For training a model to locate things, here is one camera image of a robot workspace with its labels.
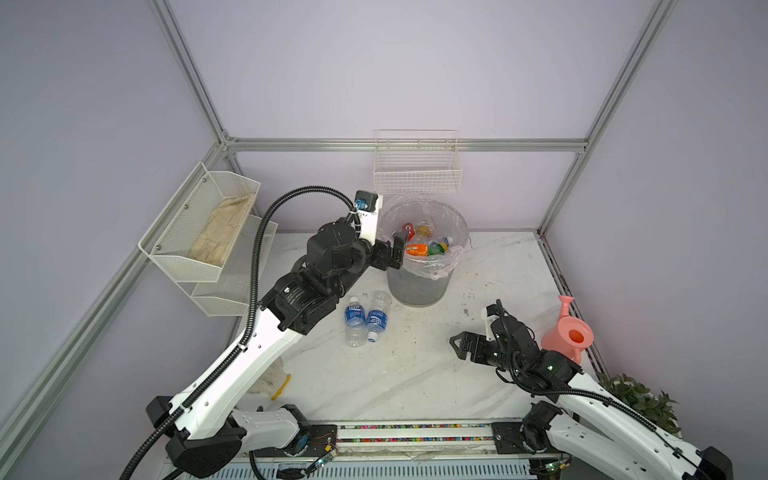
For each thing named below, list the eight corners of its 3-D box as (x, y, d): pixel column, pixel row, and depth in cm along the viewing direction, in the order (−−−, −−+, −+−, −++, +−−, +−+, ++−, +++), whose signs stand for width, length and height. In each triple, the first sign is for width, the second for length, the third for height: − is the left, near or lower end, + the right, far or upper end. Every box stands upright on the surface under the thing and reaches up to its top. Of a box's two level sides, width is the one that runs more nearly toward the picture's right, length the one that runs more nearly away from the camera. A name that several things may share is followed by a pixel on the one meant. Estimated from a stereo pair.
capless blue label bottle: (363, 342, 92) (362, 334, 88) (373, 297, 103) (372, 288, 98) (383, 345, 91) (383, 337, 87) (391, 299, 102) (391, 290, 98)
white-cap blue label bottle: (343, 347, 91) (341, 340, 87) (348, 304, 101) (346, 296, 97) (365, 347, 91) (364, 340, 87) (368, 304, 101) (367, 296, 97)
